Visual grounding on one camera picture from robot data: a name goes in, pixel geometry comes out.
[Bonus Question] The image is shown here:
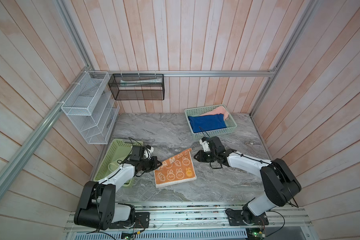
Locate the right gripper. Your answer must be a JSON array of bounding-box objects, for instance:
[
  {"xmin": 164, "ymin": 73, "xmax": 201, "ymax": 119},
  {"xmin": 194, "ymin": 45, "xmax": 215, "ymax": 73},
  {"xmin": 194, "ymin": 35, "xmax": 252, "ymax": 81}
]
[{"xmin": 193, "ymin": 150, "xmax": 217, "ymax": 162}]

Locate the yellow-green plastic basket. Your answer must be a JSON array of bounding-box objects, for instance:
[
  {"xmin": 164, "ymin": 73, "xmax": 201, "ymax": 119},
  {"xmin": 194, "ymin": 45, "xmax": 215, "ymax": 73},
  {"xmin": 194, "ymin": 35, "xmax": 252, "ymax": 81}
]
[{"xmin": 94, "ymin": 139, "xmax": 143, "ymax": 190}]

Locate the blue towel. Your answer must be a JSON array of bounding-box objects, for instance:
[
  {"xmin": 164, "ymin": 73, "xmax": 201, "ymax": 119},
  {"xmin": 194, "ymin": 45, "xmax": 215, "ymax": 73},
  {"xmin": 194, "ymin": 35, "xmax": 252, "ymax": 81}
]
[{"xmin": 188, "ymin": 114, "xmax": 227, "ymax": 133}]

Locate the teal and yellow towel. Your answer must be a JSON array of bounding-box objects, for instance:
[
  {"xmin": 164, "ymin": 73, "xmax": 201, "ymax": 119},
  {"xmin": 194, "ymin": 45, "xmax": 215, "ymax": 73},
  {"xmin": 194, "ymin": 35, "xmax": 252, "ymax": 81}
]
[{"xmin": 108, "ymin": 160, "xmax": 122, "ymax": 173}]

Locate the mint green plastic basket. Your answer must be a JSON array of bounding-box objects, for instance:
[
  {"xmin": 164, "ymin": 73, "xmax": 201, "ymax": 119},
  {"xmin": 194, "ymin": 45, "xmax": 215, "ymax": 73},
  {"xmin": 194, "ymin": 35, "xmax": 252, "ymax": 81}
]
[{"xmin": 185, "ymin": 105, "xmax": 237, "ymax": 139}]

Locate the orange patterned cream towel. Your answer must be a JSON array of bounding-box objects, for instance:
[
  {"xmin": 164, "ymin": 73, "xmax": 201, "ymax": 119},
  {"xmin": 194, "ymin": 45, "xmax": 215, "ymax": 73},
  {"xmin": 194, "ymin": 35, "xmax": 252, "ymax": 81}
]
[{"xmin": 154, "ymin": 148, "xmax": 197, "ymax": 188}]

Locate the pink towel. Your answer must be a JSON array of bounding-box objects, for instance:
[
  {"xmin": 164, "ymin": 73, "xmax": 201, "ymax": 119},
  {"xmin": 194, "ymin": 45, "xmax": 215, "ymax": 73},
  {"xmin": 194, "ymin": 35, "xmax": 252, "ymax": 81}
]
[{"xmin": 200, "ymin": 106, "xmax": 229, "ymax": 120}]

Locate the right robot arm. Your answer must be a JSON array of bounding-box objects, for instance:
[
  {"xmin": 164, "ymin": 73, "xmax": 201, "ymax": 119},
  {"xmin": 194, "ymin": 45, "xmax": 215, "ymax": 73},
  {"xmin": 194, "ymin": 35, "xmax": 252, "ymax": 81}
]
[{"xmin": 194, "ymin": 137, "xmax": 302, "ymax": 225}]

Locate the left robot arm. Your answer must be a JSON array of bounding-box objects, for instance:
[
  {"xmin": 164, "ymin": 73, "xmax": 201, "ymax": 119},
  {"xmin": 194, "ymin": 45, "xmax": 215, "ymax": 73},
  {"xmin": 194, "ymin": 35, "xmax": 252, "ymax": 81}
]
[{"xmin": 74, "ymin": 145, "xmax": 162, "ymax": 230}]

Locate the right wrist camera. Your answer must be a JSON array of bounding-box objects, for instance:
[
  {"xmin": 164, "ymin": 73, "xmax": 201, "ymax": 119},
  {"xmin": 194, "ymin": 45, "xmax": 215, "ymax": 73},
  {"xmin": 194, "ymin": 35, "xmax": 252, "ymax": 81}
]
[{"xmin": 199, "ymin": 138, "xmax": 211, "ymax": 153}]

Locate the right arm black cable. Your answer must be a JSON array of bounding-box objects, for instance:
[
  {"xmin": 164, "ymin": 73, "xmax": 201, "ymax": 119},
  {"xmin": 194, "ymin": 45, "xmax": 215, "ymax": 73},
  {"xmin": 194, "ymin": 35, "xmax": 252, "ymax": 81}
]
[{"xmin": 198, "ymin": 126, "xmax": 212, "ymax": 139}]

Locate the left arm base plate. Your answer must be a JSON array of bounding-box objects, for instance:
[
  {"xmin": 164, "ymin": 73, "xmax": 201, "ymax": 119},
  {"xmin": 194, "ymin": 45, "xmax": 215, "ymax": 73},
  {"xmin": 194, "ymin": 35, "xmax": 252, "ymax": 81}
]
[{"xmin": 109, "ymin": 212, "xmax": 150, "ymax": 229}]

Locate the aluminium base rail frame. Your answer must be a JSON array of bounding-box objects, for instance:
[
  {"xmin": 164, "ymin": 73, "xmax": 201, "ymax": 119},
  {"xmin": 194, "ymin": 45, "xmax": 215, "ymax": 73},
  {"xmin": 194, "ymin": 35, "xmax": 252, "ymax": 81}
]
[{"xmin": 64, "ymin": 202, "xmax": 319, "ymax": 240}]

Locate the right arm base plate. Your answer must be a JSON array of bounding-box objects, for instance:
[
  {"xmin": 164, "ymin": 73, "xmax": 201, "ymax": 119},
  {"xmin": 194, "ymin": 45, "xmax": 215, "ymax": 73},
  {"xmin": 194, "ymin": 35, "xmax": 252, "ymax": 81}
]
[{"xmin": 225, "ymin": 209, "xmax": 269, "ymax": 226}]

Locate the black mesh wall basket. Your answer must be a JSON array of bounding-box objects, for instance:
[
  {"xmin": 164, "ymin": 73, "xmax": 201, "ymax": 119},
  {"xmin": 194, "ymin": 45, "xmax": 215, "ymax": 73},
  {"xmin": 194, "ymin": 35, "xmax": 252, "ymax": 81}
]
[{"xmin": 108, "ymin": 73, "xmax": 165, "ymax": 101}]

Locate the white wire mesh shelf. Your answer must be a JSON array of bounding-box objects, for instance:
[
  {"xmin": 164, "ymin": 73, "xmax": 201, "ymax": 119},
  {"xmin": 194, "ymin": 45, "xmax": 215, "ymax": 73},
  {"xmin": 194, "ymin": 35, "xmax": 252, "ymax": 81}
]
[{"xmin": 62, "ymin": 71, "xmax": 120, "ymax": 145}]

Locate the horizontal aluminium wall rail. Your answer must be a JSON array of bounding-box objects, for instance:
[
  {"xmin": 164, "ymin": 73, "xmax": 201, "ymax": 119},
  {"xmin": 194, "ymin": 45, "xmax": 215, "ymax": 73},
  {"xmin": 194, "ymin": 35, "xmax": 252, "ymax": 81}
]
[{"xmin": 86, "ymin": 69, "xmax": 275, "ymax": 78}]

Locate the left aluminium wall rail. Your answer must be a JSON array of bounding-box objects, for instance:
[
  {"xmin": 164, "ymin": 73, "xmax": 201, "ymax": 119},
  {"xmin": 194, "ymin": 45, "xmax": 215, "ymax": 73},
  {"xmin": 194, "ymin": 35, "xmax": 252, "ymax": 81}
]
[{"xmin": 0, "ymin": 76, "xmax": 99, "ymax": 212}]

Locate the right aluminium corner rail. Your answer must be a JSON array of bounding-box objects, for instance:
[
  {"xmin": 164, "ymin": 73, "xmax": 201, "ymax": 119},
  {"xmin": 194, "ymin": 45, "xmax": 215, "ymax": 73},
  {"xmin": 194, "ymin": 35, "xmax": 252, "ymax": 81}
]
[{"xmin": 249, "ymin": 1, "xmax": 321, "ymax": 120}]

